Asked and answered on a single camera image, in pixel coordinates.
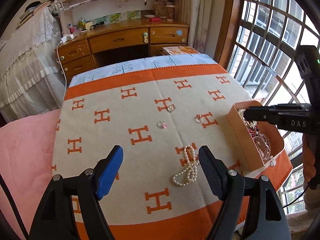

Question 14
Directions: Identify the red braided bracelet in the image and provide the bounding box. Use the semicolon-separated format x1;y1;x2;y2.
248;128;272;160

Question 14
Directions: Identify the white lace covered furniture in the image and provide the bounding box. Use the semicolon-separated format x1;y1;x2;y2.
1;4;66;122

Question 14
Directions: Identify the window with metal grille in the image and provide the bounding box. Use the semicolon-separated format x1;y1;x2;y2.
227;0;320;215

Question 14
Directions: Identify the pink storage box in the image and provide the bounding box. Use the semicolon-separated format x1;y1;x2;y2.
227;101;284;172

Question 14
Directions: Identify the orange patterned box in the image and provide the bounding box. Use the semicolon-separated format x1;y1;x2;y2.
162;46;200;55

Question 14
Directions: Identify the pink blanket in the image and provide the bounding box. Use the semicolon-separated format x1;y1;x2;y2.
0;109;60;230

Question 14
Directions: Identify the white power adapter cable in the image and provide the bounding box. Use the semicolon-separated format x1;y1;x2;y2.
56;33;75;91

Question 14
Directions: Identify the orange beige H blanket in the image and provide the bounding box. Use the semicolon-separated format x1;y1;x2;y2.
52;64;292;239

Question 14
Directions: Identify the wooden desk with drawers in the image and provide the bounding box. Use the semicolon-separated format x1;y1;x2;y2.
56;19;189;82

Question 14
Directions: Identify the white pearl necklace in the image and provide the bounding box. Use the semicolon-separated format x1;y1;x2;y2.
171;144;201;188

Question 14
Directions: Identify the silver leaf hair comb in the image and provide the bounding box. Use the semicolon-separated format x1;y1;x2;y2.
237;108;258;130

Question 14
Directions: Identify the light blue bed sheet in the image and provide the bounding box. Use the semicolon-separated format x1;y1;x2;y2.
68;54;217;88

